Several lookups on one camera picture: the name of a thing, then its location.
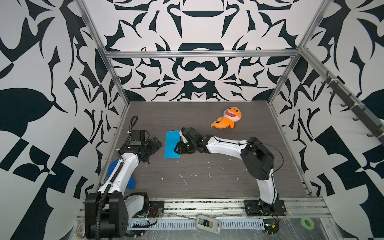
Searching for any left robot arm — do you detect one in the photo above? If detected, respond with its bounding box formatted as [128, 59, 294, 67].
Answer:
[85, 116, 162, 240]

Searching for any green tape roll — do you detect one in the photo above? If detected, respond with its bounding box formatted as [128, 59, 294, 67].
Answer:
[301, 217, 315, 230]

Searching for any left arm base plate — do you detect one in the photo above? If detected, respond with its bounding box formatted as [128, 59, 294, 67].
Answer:
[146, 201, 165, 218]

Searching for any grey switch box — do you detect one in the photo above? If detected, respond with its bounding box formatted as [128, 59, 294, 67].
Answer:
[196, 215, 222, 234]

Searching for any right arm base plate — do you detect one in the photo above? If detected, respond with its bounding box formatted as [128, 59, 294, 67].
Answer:
[244, 199, 287, 217]

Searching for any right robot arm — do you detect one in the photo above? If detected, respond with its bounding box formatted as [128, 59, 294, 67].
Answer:
[174, 127, 279, 207]

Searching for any blue square paper sheet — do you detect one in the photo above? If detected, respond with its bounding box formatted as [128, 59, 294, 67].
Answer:
[165, 131, 180, 159]

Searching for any orange shark plush toy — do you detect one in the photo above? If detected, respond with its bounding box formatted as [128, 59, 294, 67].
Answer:
[211, 107, 242, 129]

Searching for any blue round cloth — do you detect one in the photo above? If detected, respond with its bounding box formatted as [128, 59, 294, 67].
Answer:
[107, 160, 136, 190]

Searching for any black corrugated cable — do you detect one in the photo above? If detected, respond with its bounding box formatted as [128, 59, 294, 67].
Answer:
[124, 206, 157, 238]

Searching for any small black electronics board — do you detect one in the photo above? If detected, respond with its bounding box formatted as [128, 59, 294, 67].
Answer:
[263, 219, 280, 236]

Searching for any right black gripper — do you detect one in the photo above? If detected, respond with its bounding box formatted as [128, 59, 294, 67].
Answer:
[173, 140, 198, 154]

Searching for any white slotted cable duct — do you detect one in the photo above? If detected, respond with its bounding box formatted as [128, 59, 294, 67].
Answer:
[127, 219, 265, 231]

